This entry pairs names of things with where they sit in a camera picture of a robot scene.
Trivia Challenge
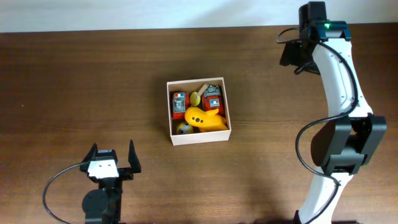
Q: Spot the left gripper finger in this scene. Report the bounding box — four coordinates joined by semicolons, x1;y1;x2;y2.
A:
128;139;142;173
82;142;98;163

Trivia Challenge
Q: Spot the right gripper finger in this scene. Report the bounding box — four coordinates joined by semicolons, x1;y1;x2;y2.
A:
279;40;303;67
294;61;320;75

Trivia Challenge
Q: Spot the yellow round toy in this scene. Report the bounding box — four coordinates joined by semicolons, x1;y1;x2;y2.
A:
176;121;194;135

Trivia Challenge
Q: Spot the red toy car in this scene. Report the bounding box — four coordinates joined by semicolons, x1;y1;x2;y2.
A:
172;92;190;119

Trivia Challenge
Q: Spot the orange rubber toy animal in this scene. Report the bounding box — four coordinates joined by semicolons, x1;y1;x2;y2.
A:
185;107;228;133

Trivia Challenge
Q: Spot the red grey toy truck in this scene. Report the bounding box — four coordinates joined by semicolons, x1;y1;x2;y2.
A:
201;85;225;116

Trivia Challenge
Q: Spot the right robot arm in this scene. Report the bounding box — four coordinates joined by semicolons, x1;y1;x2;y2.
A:
277;1;387;223

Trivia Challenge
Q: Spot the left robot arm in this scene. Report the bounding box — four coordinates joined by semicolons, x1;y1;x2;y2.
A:
80;141;141;224

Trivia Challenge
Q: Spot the white open cardboard box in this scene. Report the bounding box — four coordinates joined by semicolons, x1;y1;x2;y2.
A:
166;77;232;146

